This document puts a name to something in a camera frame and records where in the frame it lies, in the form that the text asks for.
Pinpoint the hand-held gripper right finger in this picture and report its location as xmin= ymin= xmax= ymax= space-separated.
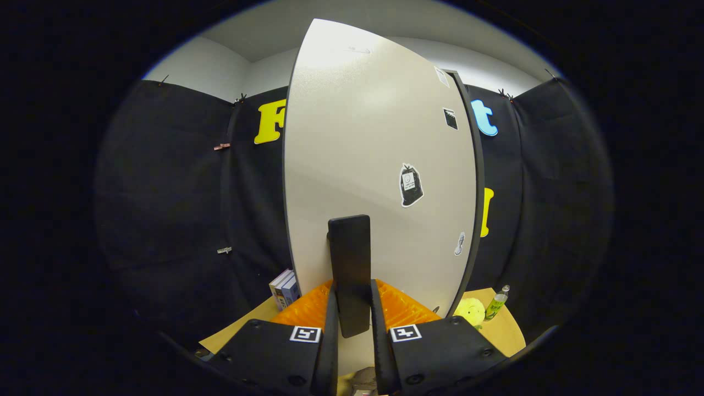
xmin=370 ymin=279 xmax=509 ymax=395

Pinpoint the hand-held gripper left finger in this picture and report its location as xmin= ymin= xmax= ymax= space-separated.
xmin=206 ymin=279 xmax=340 ymax=396

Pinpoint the brown fuzzy shoe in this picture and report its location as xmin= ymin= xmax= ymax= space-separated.
xmin=352 ymin=367 xmax=378 ymax=393

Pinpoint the black cabinet door handle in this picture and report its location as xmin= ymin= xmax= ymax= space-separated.
xmin=327 ymin=214 xmax=372 ymax=339

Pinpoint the dark grey shoe cabinet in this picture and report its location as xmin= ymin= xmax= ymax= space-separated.
xmin=444 ymin=69 xmax=486 ymax=320

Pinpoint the beige shoe cabinet door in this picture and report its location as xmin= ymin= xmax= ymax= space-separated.
xmin=282 ymin=18 xmax=478 ymax=376

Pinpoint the white spine book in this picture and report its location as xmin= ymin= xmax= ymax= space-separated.
xmin=269 ymin=269 xmax=295 ymax=311

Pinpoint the yellow plush toy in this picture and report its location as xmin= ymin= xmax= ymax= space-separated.
xmin=454 ymin=298 xmax=486 ymax=329

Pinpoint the green plastic bottle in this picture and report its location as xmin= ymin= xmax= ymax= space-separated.
xmin=484 ymin=285 xmax=510 ymax=321

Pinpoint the black backdrop cloth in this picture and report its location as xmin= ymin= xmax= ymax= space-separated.
xmin=93 ymin=76 xmax=614 ymax=353

